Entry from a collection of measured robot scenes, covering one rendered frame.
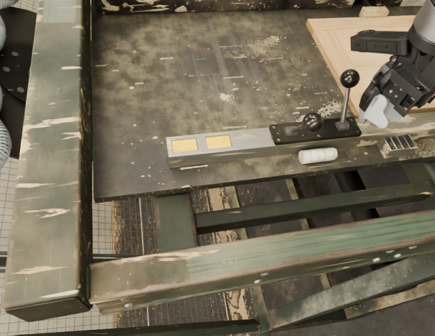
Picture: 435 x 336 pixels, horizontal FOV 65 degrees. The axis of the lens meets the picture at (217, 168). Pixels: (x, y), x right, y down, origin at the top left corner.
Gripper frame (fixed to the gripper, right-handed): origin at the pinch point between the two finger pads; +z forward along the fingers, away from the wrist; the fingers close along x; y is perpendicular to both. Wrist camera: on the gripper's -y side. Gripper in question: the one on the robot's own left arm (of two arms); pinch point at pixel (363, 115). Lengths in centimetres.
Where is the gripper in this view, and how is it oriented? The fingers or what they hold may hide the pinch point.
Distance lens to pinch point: 73.5
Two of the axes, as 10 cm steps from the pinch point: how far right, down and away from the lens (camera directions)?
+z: -1.0, 5.4, 8.4
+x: 8.5, -3.9, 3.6
